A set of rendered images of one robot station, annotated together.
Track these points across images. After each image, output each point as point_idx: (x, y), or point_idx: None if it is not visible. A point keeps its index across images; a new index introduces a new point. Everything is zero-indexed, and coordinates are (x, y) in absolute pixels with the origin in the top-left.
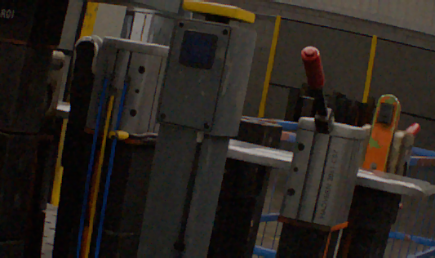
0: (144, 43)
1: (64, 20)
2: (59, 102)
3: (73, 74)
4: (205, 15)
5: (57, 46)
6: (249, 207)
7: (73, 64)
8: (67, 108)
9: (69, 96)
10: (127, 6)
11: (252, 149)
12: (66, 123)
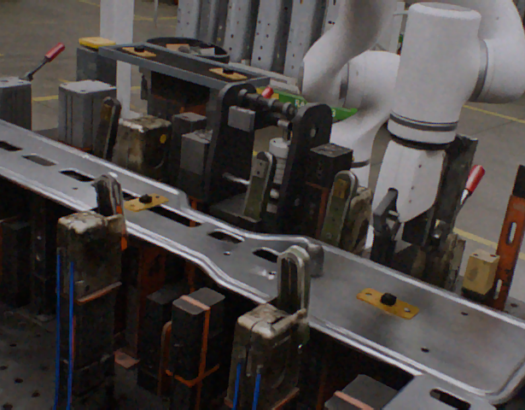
0: (97, 81)
1: (152, 79)
2: (84, 191)
3: (117, 126)
4: (97, 48)
5: (152, 94)
6: None
7: (119, 120)
8: (105, 161)
9: (115, 142)
10: (119, 61)
11: None
12: (112, 161)
